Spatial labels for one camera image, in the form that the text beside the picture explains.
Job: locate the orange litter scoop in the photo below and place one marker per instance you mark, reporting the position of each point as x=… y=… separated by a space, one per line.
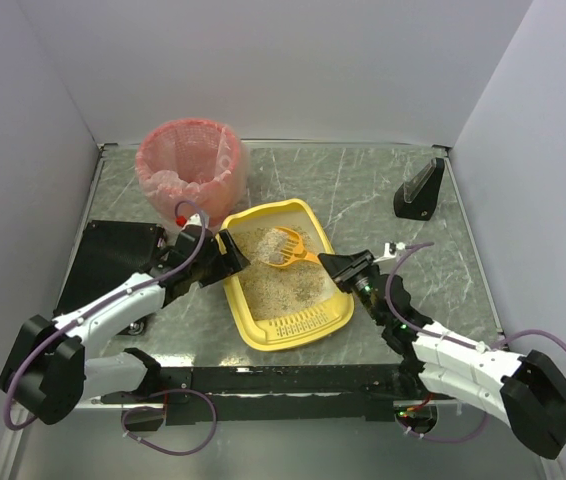
x=294 y=250

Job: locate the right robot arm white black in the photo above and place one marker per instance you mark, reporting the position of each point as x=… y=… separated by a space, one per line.
x=525 y=392

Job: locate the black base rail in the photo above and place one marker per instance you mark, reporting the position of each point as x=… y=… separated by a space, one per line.
x=368 y=391

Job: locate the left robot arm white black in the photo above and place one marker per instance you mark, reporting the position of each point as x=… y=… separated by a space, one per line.
x=55 y=364

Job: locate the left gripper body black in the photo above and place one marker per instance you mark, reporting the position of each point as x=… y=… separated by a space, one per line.
x=219 y=257

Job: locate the litter clump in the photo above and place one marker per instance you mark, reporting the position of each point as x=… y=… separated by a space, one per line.
x=307 y=292
x=269 y=248

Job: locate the yellow litter box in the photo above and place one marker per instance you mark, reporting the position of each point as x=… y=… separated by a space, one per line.
x=262 y=298

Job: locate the pink lined waste basket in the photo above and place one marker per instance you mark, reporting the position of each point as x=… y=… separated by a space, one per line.
x=192 y=160

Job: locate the black triangular scoop holder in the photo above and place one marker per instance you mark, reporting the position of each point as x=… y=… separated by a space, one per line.
x=417 y=198

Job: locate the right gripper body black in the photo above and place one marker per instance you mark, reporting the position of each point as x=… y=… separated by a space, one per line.
x=354 y=270

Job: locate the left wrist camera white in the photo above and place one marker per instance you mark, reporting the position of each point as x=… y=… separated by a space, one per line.
x=193 y=222

